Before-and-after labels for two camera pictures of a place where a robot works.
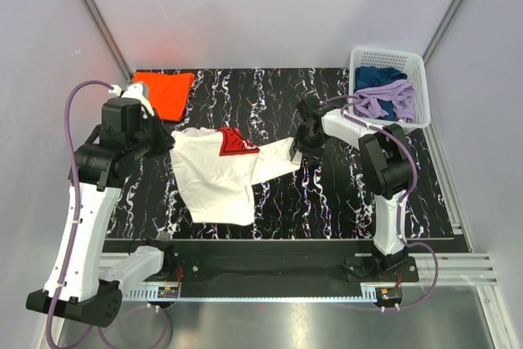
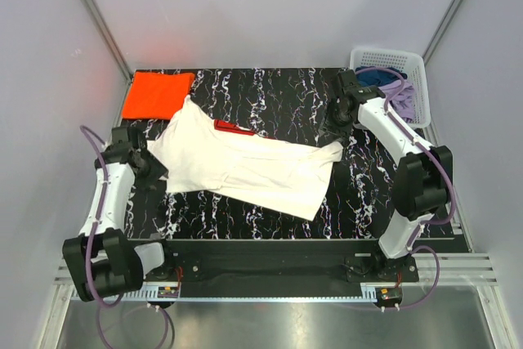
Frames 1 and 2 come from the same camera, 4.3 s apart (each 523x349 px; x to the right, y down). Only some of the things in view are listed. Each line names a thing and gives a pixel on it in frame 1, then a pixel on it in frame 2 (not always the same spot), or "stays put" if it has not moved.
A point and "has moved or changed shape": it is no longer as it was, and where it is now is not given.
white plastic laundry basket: x=411 y=63 stays put
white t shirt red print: x=216 y=170 has moved or changed shape
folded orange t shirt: x=168 y=92 stays put
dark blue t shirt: x=367 y=77 stays put
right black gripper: x=297 y=145 -> x=340 y=134
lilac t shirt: x=400 y=93 stays put
